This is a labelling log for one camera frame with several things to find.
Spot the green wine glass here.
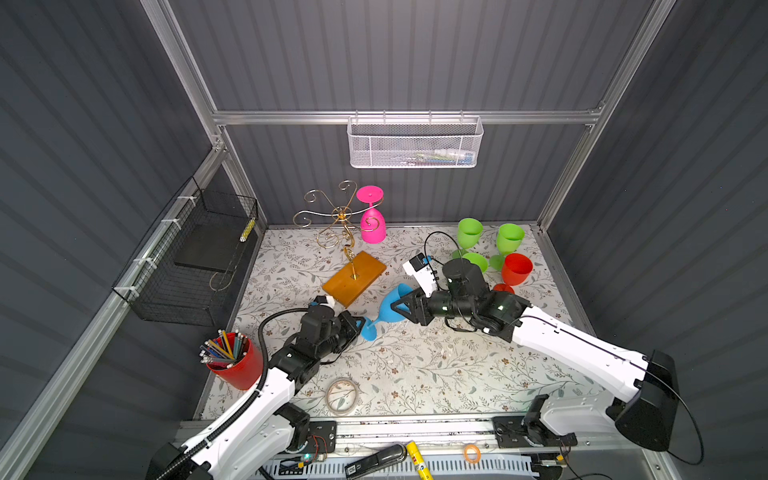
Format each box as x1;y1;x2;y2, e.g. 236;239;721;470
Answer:
462;252;489;273
452;218;484;258
489;223;525;271

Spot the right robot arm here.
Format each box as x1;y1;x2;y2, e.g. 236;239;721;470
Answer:
391;253;681;452

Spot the blue wine glass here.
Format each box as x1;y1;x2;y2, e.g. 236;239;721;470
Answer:
361;284;413;342

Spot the pink wine glass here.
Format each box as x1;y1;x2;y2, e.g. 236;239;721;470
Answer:
356;185;386;244

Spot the black wire wall basket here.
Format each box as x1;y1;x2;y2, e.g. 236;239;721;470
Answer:
113;182;259;329

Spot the clear tape roll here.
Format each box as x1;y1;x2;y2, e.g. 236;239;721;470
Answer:
324;377;360;416

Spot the red pencil cup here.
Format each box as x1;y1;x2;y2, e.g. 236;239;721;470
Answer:
200;330;264;391

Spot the red wine glass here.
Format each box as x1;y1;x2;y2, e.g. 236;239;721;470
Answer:
492;253;534;293

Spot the black stapler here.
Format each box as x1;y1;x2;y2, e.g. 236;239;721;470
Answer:
344;444;408;480

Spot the white mesh wall basket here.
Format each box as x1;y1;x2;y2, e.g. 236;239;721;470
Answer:
346;115;484;169

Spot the gold wire wine glass rack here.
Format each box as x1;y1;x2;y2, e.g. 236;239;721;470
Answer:
292;179;386;307

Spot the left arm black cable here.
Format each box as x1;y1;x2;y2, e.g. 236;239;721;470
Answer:
155;307;310;480

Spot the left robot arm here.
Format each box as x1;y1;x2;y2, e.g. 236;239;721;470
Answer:
146;296;366;479

